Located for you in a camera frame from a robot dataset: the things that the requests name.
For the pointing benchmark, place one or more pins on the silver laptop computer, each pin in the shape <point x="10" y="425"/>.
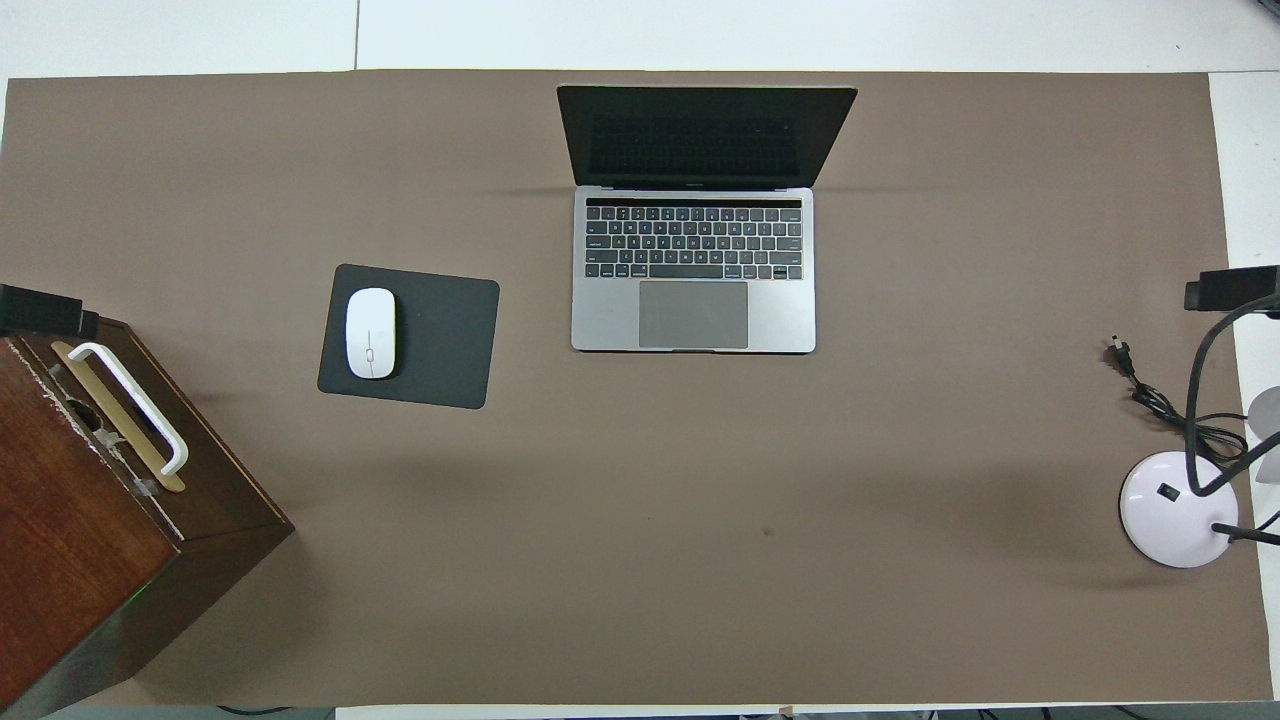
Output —
<point x="700" y="310"/>

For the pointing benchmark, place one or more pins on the white desk lamp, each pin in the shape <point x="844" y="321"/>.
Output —
<point x="1160" y="520"/>

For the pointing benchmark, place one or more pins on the dark brown wooden box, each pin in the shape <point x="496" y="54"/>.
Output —
<point x="80" y="560"/>

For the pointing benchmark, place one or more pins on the white computer mouse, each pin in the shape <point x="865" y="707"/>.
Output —
<point x="370" y="330"/>

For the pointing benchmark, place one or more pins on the black mouse pad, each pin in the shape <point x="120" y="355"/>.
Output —
<point x="440" y="340"/>

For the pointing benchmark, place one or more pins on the brown table mat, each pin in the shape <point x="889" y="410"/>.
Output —
<point x="700" y="550"/>

